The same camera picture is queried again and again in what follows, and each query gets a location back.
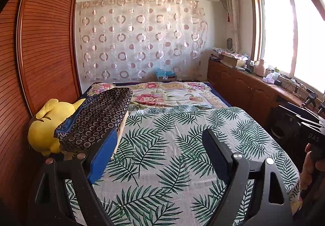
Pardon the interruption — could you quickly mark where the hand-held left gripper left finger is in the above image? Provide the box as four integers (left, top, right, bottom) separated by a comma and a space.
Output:
34, 128, 118, 226

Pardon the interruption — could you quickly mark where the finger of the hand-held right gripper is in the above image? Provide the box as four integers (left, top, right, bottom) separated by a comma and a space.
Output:
278, 104, 325, 127

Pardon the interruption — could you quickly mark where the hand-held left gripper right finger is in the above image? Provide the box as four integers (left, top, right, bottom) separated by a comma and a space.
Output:
202, 128, 292, 226

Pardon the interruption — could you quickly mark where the navy circle-patterned garment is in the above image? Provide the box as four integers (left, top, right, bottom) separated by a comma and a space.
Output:
54, 87, 133, 153

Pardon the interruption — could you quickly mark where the person's right hand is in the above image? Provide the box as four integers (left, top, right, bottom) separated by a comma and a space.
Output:
300, 143, 325, 201

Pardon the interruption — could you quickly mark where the black mini tripod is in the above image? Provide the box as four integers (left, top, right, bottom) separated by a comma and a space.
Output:
305, 92, 318, 110

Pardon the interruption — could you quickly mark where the black round appliance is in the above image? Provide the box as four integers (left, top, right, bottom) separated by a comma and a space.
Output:
269, 106, 302, 142

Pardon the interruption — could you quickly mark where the green leaf print bedsheet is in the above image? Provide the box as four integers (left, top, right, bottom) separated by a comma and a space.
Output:
65, 104, 301, 226

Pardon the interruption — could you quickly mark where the white kettle jug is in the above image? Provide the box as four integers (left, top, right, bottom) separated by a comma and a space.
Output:
255, 59, 266, 76

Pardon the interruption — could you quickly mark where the yellow plush toy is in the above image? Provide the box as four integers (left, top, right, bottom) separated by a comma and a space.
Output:
28, 98, 85, 156

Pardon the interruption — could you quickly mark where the long wooden cabinet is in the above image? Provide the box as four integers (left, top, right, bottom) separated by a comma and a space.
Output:
207, 58, 325, 127

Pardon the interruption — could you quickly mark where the floral blanket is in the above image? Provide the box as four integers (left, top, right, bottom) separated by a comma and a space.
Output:
82, 81, 229, 110

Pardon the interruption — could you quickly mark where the cardboard box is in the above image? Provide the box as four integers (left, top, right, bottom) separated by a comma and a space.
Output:
220, 53, 248, 67

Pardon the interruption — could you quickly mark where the wooden-framed window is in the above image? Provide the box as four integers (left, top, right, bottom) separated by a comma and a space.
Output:
250, 0, 325, 94

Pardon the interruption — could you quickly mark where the blue tissue box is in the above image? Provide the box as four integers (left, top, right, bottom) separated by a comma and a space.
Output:
155, 68, 177, 81

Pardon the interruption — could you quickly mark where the floral cloth bundle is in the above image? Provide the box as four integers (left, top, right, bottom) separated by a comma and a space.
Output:
213, 48, 235, 57

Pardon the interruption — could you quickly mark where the cream side curtain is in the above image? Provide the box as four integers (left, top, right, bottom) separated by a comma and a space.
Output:
223, 0, 240, 51

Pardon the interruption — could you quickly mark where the sheer circle-patterned curtain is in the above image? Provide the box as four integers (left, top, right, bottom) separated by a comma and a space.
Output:
76, 0, 209, 81

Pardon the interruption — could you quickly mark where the wooden slatted wardrobe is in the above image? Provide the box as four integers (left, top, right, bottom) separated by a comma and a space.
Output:
0, 0, 82, 226

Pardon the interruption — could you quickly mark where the tangle of black cables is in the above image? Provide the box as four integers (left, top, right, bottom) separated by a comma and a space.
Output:
278, 75, 308, 94

